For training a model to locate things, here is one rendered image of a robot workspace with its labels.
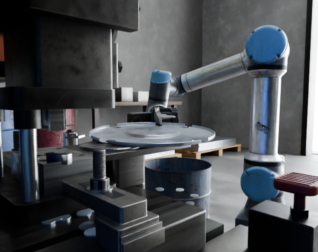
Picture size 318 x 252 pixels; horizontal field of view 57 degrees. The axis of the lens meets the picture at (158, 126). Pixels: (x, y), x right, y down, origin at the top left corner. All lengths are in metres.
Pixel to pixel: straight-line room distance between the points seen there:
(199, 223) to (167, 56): 5.03
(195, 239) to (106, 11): 0.37
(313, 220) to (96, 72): 0.39
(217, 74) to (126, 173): 0.66
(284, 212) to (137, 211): 0.24
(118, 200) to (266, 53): 0.68
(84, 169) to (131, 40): 4.49
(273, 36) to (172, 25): 4.74
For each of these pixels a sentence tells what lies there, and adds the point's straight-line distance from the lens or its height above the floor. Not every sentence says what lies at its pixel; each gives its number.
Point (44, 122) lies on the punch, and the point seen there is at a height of 0.84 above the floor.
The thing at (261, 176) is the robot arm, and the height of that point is 0.64.
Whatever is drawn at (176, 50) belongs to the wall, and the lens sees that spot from 5.60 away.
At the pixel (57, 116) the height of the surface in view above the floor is 0.85.
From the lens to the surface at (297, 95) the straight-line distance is 5.15.
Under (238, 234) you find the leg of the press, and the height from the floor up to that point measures 0.64.
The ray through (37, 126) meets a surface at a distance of 0.42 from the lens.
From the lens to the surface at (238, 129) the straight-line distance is 5.65.
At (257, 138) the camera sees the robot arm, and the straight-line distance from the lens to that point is 0.95.
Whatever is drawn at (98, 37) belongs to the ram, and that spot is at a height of 0.97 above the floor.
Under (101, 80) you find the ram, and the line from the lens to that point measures 0.49.
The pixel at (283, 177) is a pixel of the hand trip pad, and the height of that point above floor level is 0.76.
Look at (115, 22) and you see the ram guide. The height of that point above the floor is 1.00.
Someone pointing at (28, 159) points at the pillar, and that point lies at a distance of 0.43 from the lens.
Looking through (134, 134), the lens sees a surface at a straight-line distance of 0.64.
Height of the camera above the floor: 0.87
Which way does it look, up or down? 5 degrees down
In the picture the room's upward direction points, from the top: straight up
